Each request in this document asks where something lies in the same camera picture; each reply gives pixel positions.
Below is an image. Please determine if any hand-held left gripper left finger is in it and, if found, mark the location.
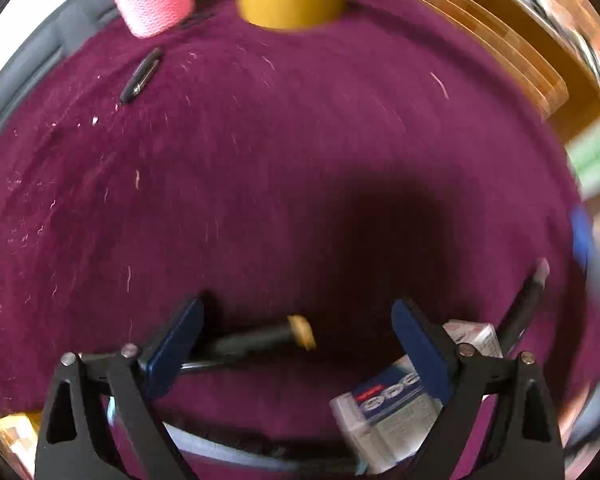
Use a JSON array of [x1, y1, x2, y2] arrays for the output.
[[34, 297, 206, 480]]

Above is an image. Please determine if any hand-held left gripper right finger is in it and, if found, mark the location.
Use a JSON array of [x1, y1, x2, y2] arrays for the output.
[[391, 297, 566, 480]]

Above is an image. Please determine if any black stick with wooden knob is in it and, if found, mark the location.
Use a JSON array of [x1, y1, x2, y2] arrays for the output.
[[180, 314, 317, 373]]

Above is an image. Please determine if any yellow tray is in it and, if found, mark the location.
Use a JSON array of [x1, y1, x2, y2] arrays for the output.
[[0, 412, 43, 480]]

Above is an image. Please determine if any small white box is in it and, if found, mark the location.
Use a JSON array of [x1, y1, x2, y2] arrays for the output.
[[442, 319, 503, 358]]

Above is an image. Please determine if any white and blue box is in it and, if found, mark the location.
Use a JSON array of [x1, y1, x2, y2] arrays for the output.
[[330, 355, 446, 476]]

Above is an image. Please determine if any black rod with pale tip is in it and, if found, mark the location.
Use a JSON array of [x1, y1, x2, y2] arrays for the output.
[[497, 257, 551, 356]]

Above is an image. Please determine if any blue blurred object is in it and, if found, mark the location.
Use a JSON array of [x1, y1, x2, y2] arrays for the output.
[[570, 205, 596, 276]]

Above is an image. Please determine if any green blurred object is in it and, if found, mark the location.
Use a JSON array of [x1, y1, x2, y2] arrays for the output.
[[565, 110, 600, 201]]

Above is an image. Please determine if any wooden cabinet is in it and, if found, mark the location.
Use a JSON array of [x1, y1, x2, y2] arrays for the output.
[[340, 0, 600, 171]]

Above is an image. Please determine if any black leather sofa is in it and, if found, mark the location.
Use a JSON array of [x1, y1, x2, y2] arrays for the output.
[[0, 0, 126, 161]]

